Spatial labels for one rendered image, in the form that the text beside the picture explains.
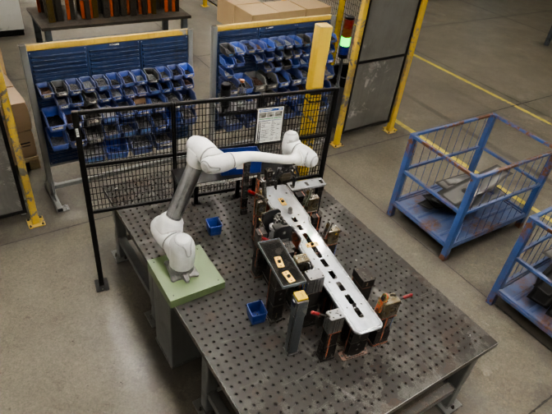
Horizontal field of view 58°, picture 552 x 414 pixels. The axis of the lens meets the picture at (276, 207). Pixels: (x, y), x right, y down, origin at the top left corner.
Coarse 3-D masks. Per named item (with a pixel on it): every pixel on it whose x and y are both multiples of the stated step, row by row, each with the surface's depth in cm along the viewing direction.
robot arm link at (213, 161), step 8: (208, 152) 286; (216, 152) 287; (200, 160) 289; (208, 160) 282; (216, 160) 282; (224, 160) 285; (232, 160) 289; (208, 168) 282; (216, 168) 283; (224, 168) 286
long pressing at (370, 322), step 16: (272, 192) 357; (288, 192) 359; (304, 224) 331; (304, 240) 319; (320, 240) 320; (336, 272) 299; (336, 288) 288; (352, 288) 289; (336, 304) 278; (368, 304) 281; (352, 320) 270; (368, 320) 271
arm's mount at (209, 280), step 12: (204, 252) 334; (156, 264) 319; (204, 264) 325; (156, 276) 312; (168, 276) 313; (204, 276) 318; (216, 276) 319; (168, 288) 306; (180, 288) 307; (192, 288) 309; (204, 288) 310; (216, 288) 316; (168, 300) 301; (180, 300) 303; (192, 300) 309
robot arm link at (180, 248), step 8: (184, 232) 307; (168, 240) 306; (176, 240) 300; (184, 240) 302; (192, 240) 305; (168, 248) 305; (176, 248) 300; (184, 248) 300; (192, 248) 304; (168, 256) 308; (176, 256) 302; (184, 256) 302; (192, 256) 306; (176, 264) 306; (184, 264) 306; (192, 264) 312
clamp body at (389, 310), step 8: (392, 296) 282; (384, 304) 274; (392, 304) 275; (376, 312) 283; (384, 312) 277; (392, 312) 281; (384, 320) 284; (392, 320) 290; (384, 328) 289; (368, 336) 297; (376, 336) 290; (384, 336) 294; (368, 344) 296; (376, 344) 295
